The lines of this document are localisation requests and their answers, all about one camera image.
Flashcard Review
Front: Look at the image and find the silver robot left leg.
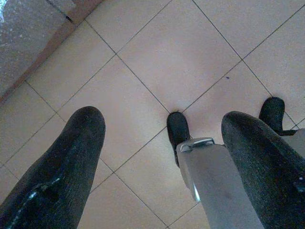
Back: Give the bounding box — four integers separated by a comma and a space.
166, 111, 265, 229

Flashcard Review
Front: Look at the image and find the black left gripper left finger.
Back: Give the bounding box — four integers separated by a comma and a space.
0, 106, 106, 229

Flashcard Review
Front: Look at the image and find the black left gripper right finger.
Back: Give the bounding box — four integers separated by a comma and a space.
221, 111, 305, 229

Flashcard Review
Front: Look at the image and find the clear bubble wrap sheet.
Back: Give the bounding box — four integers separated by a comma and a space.
0, 0, 70, 96

